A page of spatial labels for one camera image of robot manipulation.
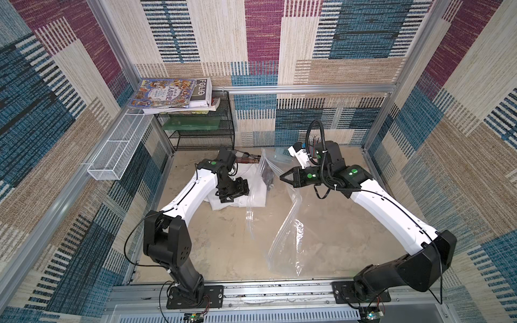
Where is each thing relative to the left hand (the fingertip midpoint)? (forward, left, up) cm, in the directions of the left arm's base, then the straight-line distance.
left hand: (243, 193), depth 85 cm
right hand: (-3, -14, +15) cm, 20 cm away
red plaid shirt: (+27, 0, -9) cm, 28 cm away
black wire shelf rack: (+45, +19, -4) cm, 49 cm away
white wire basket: (+3, +44, +19) cm, 48 cm away
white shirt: (+8, -5, -6) cm, 11 cm away
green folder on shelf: (+33, +25, +11) cm, 43 cm away
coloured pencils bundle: (+30, -34, +2) cm, 45 cm away
